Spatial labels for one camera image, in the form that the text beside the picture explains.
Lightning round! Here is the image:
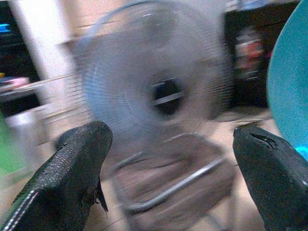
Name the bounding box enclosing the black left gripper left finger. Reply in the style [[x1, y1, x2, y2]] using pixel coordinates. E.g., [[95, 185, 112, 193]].
[[0, 121, 114, 231]]

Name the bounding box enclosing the dark shelf unit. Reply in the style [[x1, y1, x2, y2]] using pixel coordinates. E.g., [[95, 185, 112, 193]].
[[0, 2, 43, 116]]

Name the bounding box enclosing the dark cabinet with items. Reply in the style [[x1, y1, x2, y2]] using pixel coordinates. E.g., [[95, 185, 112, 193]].
[[223, 4, 287, 109]]

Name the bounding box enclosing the grey round electric fan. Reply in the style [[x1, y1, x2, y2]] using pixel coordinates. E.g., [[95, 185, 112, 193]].
[[74, 0, 236, 217]]

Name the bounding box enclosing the teal round plate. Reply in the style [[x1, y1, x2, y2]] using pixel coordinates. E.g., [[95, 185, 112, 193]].
[[267, 0, 308, 154]]

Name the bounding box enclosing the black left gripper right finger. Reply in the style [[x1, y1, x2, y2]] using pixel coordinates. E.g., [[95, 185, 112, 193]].
[[233, 127, 308, 231]]

